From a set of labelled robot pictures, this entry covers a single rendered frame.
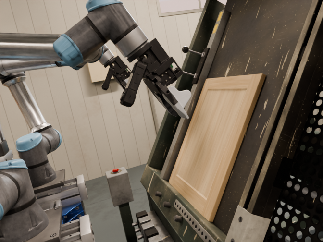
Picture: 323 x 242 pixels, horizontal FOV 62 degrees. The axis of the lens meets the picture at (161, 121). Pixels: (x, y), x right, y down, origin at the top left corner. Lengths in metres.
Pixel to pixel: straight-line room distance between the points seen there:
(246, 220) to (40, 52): 0.72
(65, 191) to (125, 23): 0.95
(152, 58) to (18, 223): 0.61
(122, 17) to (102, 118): 3.77
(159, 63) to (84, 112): 3.71
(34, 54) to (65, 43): 0.18
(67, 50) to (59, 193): 0.88
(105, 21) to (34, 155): 0.87
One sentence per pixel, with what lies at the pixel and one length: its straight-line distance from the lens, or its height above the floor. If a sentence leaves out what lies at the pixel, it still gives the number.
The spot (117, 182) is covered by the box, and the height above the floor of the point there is 0.89.
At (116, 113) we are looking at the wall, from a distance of 4.41.
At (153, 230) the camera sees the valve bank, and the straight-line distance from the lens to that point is 1.29.
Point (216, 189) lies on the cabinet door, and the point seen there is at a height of 0.99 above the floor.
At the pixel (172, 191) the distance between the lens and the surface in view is 1.27.
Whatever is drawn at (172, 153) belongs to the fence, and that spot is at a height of 1.02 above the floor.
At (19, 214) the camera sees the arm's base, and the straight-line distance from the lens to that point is 0.92.
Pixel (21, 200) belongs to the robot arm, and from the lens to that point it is 0.92.
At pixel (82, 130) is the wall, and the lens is 4.38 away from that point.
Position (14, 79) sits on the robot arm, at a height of 1.54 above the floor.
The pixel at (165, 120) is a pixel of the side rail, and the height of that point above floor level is 1.16.
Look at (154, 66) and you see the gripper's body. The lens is 0.69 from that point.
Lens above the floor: 1.43
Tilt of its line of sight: 10 degrees down
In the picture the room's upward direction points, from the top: 11 degrees counter-clockwise
